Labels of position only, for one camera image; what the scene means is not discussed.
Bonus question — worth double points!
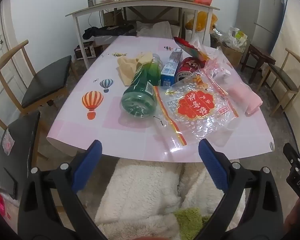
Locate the wooden chair with dark seat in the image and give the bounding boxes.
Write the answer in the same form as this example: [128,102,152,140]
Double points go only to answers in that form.
[256,47,300,117]

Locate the white foam box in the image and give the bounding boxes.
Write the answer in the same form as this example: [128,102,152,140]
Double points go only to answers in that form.
[185,29,204,46]

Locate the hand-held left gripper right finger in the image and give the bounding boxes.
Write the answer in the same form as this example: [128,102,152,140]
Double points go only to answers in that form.
[197,138,284,240]

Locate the green plastic bottle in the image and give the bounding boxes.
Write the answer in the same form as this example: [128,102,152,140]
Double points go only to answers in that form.
[121,53,164,118]

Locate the clear bag with red label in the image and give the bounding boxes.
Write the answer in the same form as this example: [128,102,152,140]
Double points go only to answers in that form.
[152,71,239,153]

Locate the blue toothpaste box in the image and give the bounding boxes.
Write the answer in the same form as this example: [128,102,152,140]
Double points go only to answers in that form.
[161,48,184,87]

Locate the crumpled clear plastic bag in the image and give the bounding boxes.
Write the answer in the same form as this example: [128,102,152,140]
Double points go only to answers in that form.
[190,36,233,85]

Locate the black clothing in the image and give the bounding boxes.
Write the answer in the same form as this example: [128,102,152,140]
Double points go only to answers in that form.
[82,25,135,40]

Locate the white cloth sack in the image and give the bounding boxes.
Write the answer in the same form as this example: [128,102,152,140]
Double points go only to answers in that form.
[136,21,173,39]

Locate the dark wooden stool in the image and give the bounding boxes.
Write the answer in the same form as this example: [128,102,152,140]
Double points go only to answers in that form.
[241,44,276,84]

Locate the small clear packet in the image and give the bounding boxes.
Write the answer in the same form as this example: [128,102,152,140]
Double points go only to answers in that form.
[2,129,15,153]

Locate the grey refrigerator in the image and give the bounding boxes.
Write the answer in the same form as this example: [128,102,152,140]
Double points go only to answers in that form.
[252,0,285,53]

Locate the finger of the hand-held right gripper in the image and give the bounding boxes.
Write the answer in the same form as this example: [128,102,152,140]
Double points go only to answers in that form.
[283,142,300,173]

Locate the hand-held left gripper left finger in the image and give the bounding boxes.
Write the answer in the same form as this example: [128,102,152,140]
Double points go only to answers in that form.
[17,139,108,240]

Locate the white side table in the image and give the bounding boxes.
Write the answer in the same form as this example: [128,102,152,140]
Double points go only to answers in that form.
[65,0,220,69]

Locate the red soda can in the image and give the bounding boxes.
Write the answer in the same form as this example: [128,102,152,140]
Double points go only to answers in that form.
[174,57,205,84]

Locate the red snack packet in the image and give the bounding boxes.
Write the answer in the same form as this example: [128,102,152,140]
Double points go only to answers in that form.
[174,37,208,63]

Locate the yellow plastic bag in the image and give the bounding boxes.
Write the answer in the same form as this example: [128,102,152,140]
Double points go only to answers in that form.
[185,11,218,32]

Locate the white plastic bags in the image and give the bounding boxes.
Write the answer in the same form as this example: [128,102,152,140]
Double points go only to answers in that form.
[212,27,248,49]

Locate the green fuzzy cloth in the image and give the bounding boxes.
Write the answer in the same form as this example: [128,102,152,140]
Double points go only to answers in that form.
[174,207,210,240]

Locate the beige crumpled paper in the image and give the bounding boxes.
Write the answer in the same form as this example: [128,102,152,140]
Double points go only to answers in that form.
[117,51,153,87]

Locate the pink folded towel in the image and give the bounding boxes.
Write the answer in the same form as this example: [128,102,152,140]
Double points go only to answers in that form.
[226,80,263,117]

